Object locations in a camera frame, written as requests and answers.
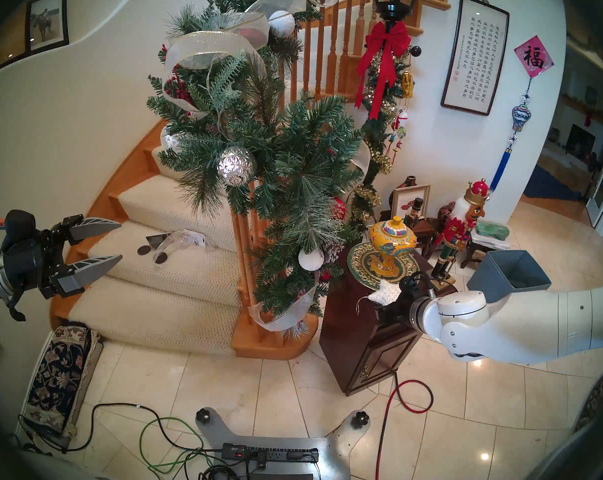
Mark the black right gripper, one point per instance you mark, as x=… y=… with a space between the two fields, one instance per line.
x=400 y=309

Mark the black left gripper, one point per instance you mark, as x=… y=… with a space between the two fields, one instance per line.
x=29 y=264

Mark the white glitter star ornament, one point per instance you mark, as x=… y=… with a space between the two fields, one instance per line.
x=385 y=293

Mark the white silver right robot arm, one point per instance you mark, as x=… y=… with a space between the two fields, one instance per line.
x=521 y=324

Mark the white glitter ball ornament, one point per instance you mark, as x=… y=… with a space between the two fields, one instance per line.
x=311 y=259

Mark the red ball ornament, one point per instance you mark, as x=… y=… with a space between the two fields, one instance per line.
x=339 y=209

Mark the clear silver ball ornament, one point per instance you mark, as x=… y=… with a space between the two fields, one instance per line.
x=170 y=141

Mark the silver faceted ball ornament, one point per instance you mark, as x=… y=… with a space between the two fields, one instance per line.
x=236 y=166

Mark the gold bell ornament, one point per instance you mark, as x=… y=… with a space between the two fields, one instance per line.
x=407 y=84

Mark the large white ball ornament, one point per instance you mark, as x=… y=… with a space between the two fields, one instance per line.
x=281 y=24

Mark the dark wood cabinet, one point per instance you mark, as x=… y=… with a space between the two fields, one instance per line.
x=356 y=339

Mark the green gold round plate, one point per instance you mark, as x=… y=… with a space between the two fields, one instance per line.
x=362 y=266

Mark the yellow porcelain lidded jar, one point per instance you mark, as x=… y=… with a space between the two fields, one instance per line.
x=392 y=239

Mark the silver frosted pine cone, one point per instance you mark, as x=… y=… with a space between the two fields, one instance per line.
x=334 y=252

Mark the clear safety glasses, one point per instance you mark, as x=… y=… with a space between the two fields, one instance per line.
x=181 y=239

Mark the tall red crowned nutcracker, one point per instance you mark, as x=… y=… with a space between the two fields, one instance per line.
x=456 y=231

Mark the small black-hat nutcracker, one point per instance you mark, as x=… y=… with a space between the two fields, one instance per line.
x=415 y=211

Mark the carpeted wooden staircase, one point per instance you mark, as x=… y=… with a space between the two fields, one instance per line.
x=181 y=209

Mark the dark red cloisonne jar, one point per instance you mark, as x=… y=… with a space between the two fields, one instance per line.
x=445 y=215

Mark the blue grey square bin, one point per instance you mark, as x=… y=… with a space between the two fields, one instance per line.
x=501 y=274

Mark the green jade carving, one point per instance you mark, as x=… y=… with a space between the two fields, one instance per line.
x=492 y=230

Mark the dark red vase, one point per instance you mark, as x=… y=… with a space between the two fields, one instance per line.
x=409 y=180

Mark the folded patterned rug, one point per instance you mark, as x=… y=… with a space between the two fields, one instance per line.
x=56 y=376

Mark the green pine garland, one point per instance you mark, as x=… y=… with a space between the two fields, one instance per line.
x=301 y=154

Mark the black power strip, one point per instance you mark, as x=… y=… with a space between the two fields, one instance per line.
x=276 y=454

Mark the framed horse photo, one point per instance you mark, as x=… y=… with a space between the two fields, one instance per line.
x=46 y=21

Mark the sheer white gold-edged ribbon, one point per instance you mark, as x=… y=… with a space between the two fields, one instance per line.
x=206 y=46

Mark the small black ball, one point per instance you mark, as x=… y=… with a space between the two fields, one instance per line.
x=416 y=51

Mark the red velvet bow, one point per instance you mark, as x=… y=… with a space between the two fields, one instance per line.
x=385 y=46

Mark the framed calligraphy scroll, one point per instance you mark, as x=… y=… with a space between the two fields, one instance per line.
x=475 y=54

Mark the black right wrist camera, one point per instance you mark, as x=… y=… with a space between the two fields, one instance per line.
x=407 y=286

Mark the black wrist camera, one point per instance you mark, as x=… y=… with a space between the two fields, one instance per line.
x=407 y=286
x=19 y=224

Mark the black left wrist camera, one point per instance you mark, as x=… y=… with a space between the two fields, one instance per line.
x=19 y=224

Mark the small white picture frame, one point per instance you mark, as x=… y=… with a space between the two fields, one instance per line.
x=409 y=201

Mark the black base plate knob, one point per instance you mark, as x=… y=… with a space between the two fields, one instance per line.
x=360 y=419
x=203 y=416

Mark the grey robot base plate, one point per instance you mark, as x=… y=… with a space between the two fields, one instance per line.
x=336 y=449

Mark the dark wooden picture frame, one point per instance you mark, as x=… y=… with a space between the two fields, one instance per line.
x=9 y=39

